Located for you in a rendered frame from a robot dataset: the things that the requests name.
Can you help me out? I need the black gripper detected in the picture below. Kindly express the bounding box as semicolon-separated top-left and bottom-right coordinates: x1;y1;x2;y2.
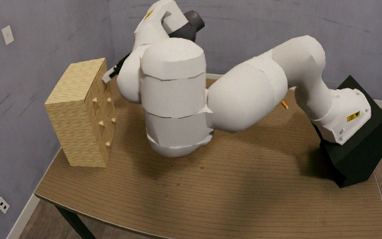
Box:
102;54;130;83

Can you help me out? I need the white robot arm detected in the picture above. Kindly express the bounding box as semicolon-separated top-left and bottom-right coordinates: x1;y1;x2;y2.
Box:
116;0;371;157

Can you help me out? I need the light wood chest of drawers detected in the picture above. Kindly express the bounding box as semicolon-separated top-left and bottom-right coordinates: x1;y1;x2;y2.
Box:
44;58;107;167

